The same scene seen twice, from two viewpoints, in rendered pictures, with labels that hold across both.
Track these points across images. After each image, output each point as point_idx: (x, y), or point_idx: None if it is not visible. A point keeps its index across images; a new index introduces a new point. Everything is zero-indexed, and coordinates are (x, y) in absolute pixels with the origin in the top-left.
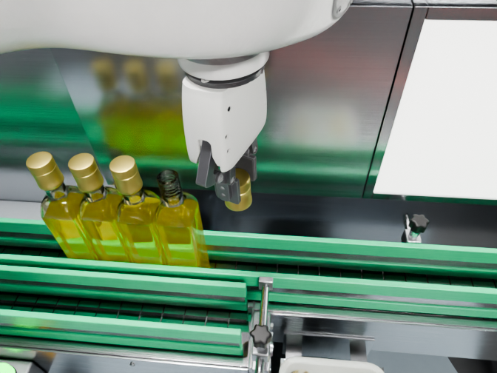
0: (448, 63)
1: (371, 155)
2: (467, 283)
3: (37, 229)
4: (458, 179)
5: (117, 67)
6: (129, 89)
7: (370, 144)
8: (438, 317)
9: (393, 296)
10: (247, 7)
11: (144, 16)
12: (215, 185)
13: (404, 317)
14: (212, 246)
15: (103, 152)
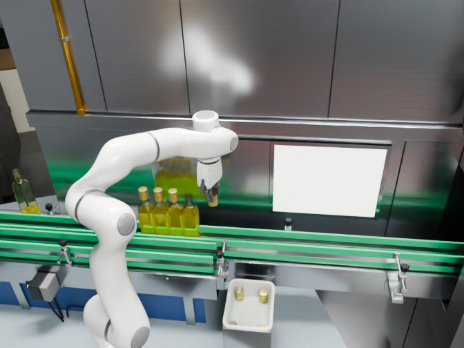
0: (286, 158)
1: (268, 192)
2: None
3: None
4: (306, 204)
5: (171, 157)
6: (174, 165)
7: (266, 188)
8: (298, 262)
9: (277, 250)
10: (211, 150)
11: (195, 152)
12: (205, 196)
13: (284, 262)
14: (203, 233)
15: None
